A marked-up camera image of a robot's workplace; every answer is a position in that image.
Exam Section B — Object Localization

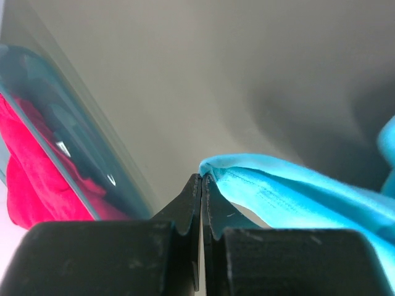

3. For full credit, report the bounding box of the cyan t shirt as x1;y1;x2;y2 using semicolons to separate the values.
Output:
197;115;395;290

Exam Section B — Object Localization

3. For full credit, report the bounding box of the red t shirt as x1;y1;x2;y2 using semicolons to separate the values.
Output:
1;94;129;229

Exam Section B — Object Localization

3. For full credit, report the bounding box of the teal plastic basket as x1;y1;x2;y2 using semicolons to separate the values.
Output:
1;44;151;220

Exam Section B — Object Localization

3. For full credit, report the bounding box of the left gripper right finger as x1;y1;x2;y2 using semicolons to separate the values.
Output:
201;175;393;295

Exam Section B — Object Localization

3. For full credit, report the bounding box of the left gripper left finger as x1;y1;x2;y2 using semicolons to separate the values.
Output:
1;174;202;295

